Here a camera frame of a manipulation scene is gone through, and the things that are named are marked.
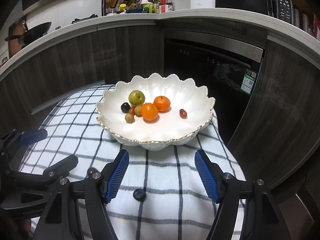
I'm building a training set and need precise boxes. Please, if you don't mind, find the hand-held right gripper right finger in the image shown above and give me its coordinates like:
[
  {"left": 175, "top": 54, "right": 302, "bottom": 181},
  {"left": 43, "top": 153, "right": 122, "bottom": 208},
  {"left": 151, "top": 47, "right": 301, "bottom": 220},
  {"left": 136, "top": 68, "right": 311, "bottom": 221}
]
[{"left": 194, "top": 149, "right": 284, "bottom": 240}]

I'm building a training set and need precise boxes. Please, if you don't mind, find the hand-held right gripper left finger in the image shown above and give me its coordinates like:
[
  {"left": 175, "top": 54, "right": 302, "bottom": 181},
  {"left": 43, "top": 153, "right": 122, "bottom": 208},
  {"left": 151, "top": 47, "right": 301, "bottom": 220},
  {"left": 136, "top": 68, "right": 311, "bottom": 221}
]
[{"left": 35, "top": 149, "right": 130, "bottom": 240}]

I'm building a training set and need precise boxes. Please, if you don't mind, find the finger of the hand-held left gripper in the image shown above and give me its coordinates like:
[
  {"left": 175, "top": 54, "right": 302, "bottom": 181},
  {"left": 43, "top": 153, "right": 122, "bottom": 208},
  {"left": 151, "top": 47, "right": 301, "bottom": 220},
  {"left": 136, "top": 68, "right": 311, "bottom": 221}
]
[
  {"left": 0, "top": 129, "right": 48, "bottom": 156},
  {"left": 7, "top": 154, "right": 79, "bottom": 184}
]

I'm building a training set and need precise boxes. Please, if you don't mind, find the white scalloped bowl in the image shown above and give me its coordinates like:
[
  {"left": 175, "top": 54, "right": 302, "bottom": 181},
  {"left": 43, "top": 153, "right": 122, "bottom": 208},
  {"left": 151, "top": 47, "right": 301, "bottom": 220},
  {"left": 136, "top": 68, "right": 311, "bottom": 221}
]
[{"left": 96, "top": 73, "right": 215, "bottom": 151}]

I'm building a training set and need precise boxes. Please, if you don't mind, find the orange tangerine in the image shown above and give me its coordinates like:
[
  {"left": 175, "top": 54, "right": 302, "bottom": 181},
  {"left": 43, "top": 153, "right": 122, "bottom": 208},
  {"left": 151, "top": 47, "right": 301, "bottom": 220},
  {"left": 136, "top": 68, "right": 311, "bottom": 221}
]
[
  {"left": 140, "top": 103, "right": 159, "bottom": 122},
  {"left": 153, "top": 96, "right": 171, "bottom": 112}
]

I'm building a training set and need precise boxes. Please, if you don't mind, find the checked white cloth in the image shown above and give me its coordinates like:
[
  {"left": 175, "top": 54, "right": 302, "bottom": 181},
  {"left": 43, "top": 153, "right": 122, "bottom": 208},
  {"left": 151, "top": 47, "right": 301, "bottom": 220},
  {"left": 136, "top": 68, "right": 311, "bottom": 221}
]
[{"left": 19, "top": 84, "right": 247, "bottom": 240}]

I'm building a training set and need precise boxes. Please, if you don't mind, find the green round fruit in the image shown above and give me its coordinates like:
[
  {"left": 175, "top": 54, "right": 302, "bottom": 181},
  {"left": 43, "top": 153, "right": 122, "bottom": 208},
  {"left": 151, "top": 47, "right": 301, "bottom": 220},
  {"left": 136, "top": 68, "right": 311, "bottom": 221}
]
[{"left": 128, "top": 90, "right": 145, "bottom": 106}]

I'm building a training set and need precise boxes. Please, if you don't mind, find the black built-in dishwasher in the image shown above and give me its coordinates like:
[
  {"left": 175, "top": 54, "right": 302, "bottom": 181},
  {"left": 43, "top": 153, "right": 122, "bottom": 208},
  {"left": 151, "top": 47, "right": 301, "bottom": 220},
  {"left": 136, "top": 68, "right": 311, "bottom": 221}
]
[{"left": 162, "top": 30, "right": 265, "bottom": 145}]

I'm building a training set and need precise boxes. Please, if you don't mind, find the wooden cutting board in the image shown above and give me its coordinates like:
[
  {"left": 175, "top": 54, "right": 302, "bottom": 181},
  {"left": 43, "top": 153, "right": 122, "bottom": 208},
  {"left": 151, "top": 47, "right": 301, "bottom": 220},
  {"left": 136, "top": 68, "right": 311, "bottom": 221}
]
[{"left": 8, "top": 15, "right": 27, "bottom": 58}]

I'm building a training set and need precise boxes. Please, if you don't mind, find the black wok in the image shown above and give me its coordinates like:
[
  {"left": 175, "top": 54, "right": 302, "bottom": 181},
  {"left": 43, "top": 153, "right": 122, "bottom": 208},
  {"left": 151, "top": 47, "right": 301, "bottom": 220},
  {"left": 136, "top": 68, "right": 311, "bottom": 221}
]
[{"left": 4, "top": 22, "right": 52, "bottom": 43}]

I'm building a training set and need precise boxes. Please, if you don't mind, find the black gas stove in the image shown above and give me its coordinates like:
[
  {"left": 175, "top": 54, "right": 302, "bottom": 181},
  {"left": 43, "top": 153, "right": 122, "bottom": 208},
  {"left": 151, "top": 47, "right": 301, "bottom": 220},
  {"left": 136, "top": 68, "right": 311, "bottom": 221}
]
[{"left": 72, "top": 14, "right": 98, "bottom": 25}]

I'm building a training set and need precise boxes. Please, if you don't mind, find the green plastic container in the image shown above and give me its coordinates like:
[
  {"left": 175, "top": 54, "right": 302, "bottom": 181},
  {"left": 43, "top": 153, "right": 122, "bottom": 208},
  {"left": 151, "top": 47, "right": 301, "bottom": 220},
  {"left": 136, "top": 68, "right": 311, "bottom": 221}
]
[{"left": 141, "top": 0, "right": 154, "bottom": 13}]

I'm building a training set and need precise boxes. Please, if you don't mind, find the white rice cooker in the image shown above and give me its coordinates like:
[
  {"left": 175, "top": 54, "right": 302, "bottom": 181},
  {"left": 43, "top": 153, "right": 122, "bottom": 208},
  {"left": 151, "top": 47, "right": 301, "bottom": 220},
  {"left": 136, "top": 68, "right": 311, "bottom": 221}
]
[{"left": 190, "top": 0, "right": 216, "bottom": 9}]

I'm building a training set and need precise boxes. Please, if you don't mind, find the black wire spice rack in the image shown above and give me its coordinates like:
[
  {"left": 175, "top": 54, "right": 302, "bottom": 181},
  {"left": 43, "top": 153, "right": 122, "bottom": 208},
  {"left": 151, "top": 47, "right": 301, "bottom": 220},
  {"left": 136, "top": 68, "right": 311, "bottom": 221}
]
[{"left": 101, "top": 0, "right": 143, "bottom": 16}]

